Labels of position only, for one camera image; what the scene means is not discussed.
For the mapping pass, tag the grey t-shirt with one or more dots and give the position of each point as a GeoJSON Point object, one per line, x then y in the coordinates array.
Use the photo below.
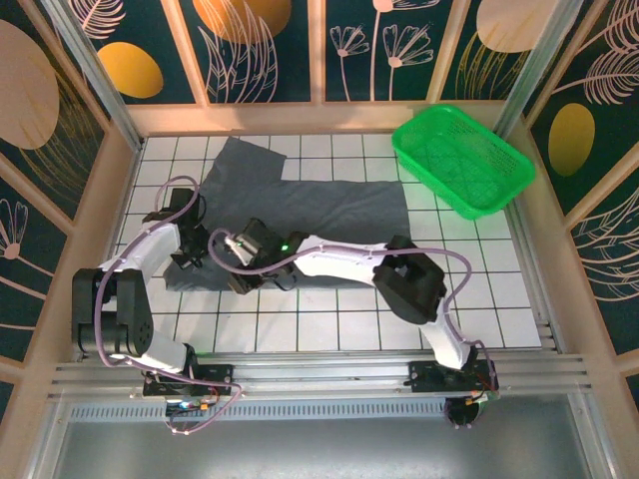
{"type": "Point", "coordinates": [324, 204]}

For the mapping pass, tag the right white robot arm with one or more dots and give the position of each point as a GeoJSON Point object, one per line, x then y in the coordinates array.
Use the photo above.
{"type": "Point", "coordinates": [339, 259]}

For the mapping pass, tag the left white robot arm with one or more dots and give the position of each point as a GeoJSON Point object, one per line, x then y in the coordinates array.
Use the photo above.
{"type": "Point", "coordinates": [150, 244]}

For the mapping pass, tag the grey metal sheet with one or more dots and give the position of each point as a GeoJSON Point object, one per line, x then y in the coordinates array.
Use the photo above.
{"type": "Point", "coordinates": [299, 449]}

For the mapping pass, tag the green plastic basket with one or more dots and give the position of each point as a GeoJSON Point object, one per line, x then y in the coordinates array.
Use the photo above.
{"type": "Point", "coordinates": [464, 159]}

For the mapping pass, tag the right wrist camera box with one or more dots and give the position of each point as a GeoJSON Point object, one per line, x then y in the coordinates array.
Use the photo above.
{"type": "Point", "coordinates": [257, 233]}

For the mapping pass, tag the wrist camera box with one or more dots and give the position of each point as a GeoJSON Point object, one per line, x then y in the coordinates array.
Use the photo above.
{"type": "Point", "coordinates": [181, 198]}
{"type": "Point", "coordinates": [257, 233]}

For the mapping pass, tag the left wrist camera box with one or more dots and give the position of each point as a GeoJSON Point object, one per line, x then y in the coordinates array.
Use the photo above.
{"type": "Point", "coordinates": [181, 198]}

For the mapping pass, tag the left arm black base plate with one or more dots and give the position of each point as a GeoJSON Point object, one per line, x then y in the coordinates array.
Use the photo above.
{"type": "Point", "coordinates": [214, 379]}

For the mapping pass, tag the aluminium front rail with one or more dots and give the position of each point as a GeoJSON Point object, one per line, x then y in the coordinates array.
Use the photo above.
{"type": "Point", "coordinates": [324, 371]}

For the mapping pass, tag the aluminium frame post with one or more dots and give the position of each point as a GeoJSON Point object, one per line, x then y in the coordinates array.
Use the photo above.
{"type": "Point", "coordinates": [529, 65]}
{"type": "Point", "coordinates": [95, 75]}

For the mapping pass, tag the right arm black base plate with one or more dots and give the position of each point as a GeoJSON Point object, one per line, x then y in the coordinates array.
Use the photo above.
{"type": "Point", "coordinates": [429, 376]}

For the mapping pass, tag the aluminium side rail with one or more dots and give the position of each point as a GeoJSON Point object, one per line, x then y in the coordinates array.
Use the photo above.
{"type": "Point", "coordinates": [536, 299]}

